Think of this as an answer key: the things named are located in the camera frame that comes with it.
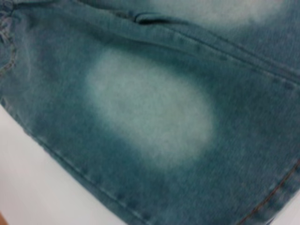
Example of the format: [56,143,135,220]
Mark blue denim shorts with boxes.
[0,0,300,225]

